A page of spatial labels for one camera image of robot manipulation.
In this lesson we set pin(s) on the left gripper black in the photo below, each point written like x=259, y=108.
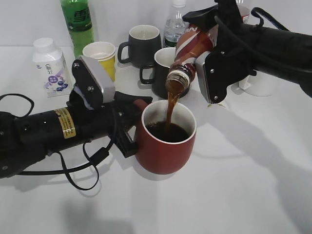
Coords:
x=113, y=119

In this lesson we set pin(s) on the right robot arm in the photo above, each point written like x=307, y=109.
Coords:
x=271, y=48

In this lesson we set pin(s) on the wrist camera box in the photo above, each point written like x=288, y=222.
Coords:
x=93, y=86
x=216, y=71

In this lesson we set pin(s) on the green soda bottle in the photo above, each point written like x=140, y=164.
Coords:
x=79, y=24

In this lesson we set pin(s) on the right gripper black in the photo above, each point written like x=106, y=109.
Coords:
x=205, y=18

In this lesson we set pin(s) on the dark grey mug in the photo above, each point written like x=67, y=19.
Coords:
x=143, y=42

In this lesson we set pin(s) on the yellow paper cup stack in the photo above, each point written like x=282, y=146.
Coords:
x=104, y=53

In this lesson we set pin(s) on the white blueberry yogurt carton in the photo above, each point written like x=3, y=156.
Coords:
x=51, y=67

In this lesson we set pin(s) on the cola bottle red label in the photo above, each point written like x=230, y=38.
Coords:
x=244, y=11

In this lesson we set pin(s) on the white ceramic mug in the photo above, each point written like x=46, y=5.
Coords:
x=261, y=85

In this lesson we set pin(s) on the red ceramic mug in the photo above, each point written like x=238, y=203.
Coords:
x=156, y=155

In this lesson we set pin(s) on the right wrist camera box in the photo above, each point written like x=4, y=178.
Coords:
x=216, y=71

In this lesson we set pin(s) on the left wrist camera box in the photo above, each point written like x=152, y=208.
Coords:
x=93, y=86

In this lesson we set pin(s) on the Nescafe coffee bottle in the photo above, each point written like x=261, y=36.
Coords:
x=193, y=43

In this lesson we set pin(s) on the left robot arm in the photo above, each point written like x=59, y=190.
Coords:
x=29, y=139

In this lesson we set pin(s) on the clear water bottle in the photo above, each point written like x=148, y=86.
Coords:
x=174, y=25

